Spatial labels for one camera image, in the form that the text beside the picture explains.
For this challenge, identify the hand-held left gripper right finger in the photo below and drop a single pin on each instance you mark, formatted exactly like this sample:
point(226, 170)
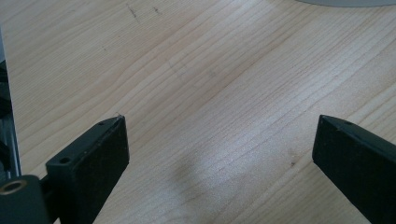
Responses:
point(358, 168)

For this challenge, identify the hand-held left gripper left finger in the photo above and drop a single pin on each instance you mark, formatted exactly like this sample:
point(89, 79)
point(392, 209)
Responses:
point(93, 168)

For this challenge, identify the metal stand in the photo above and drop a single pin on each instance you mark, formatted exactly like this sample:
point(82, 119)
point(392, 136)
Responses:
point(7, 124)

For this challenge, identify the grey round plate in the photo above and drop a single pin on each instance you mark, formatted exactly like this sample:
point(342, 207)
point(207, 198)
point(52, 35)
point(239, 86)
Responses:
point(348, 2)

